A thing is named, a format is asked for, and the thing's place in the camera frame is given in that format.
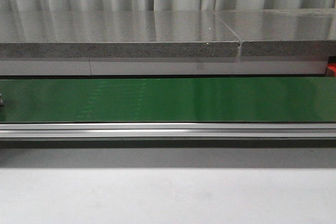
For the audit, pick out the grey stone slab right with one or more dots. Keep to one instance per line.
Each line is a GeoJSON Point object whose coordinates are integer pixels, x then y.
{"type": "Point", "coordinates": [282, 33]}

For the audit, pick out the grey stone slab left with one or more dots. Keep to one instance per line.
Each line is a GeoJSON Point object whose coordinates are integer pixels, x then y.
{"type": "Point", "coordinates": [96, 34]}

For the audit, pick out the white base panel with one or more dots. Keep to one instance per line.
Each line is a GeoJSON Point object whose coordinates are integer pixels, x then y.
{"type": "Point", "coordinates": [163, 66]}

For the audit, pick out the red push button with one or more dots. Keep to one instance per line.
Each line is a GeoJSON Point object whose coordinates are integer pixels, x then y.
{"type": "Point", "coordinates": [1, 101]}

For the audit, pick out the green conveyor belt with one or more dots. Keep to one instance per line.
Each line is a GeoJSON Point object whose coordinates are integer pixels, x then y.
{"type": "Point", "coordinates": [246, 99]}

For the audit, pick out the grey stone slab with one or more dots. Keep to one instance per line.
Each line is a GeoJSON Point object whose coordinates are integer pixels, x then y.
{"type": "Point", "coordinates": [282, 33]}
{"type": "Point", "coordinates": [96, 34]}

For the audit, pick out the aluminium conveyor frame rail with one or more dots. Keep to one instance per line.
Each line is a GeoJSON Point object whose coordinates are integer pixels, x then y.
{"type": "Point", "coordinates": [168, 130]}

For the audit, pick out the red plastic tray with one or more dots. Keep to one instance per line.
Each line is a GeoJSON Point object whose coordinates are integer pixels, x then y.
{"type": "Point", "coordinates": [331, 70]}

